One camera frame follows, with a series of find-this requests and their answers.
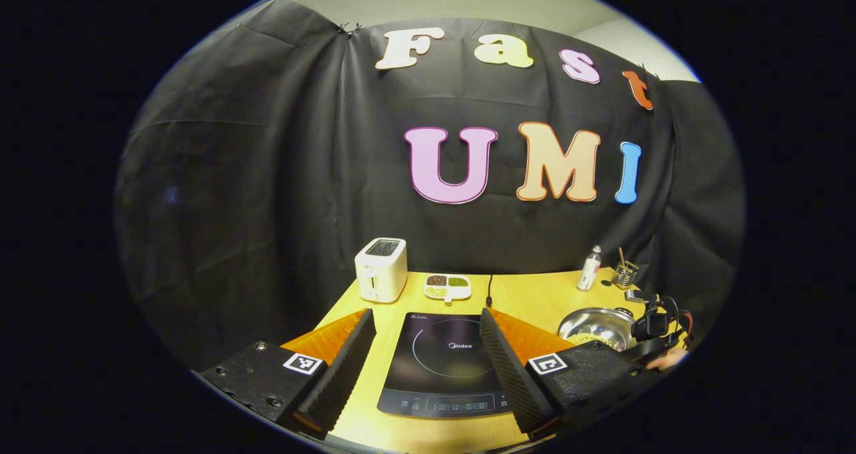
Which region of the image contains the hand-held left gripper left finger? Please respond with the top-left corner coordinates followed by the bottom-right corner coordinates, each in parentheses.
top-left (197, 308), bottom-right (377, 440)

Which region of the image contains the clear bottle with pink label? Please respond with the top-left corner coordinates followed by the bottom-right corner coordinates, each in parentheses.
top-left (576, 245), bottom-right (603, 292)

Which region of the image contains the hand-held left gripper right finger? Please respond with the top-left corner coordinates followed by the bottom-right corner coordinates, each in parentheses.
top-left (479, 307), bottom-right (659, 441)

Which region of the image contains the steel pot with black handles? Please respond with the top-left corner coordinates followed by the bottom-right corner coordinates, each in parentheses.
top-left (557, 307), bottom-right (637, 353)

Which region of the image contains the wire utensil holder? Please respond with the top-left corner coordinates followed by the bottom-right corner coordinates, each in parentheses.
top-left (612, 247), bottom-right (641, 290)

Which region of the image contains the white divided dish of beans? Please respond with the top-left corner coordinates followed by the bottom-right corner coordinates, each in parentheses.
top-left (424, 273), bottom-right (472, 305)

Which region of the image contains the white toaster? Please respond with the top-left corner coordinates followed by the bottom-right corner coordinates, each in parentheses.
top-left (354, 237), bottom-right (409, 304)

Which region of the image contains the black induction cooktop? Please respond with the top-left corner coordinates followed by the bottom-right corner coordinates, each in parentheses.
top-left (377, 312), bottom-right (516, 419)

